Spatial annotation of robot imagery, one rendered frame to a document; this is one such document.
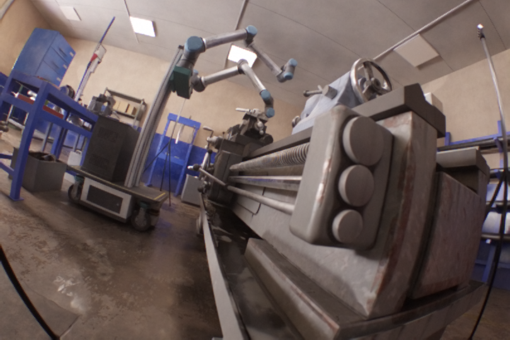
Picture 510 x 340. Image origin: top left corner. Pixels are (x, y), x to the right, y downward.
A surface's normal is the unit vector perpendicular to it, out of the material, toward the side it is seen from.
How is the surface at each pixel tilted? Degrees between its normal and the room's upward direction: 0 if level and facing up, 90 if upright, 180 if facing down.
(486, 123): 90
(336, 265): 90
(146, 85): 90
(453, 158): 90
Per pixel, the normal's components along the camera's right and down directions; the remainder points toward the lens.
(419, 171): 0.26, -0.12
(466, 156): -0.93, -0.31
